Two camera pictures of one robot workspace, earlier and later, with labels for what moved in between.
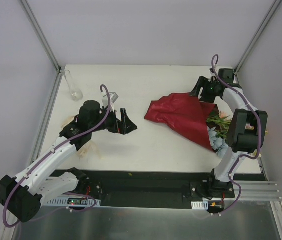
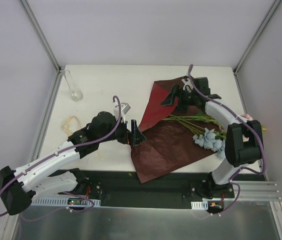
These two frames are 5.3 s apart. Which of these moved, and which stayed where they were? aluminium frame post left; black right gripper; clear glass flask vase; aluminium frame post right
Moved: black right gripper
Stayed: aluminium frame post left; aluminium frame post right; clear glass flask vase
